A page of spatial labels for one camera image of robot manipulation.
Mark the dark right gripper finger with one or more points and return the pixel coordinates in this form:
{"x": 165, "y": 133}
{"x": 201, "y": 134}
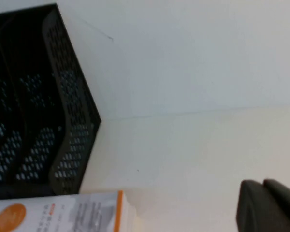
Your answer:
{"x": 268, "y": 210}

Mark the white book with orange spine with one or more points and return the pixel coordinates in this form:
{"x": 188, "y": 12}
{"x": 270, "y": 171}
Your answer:
{"x": 62, "y": 215}

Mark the black perforated book stand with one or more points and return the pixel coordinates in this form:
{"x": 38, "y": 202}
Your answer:
{"x": 26, "y": 108}

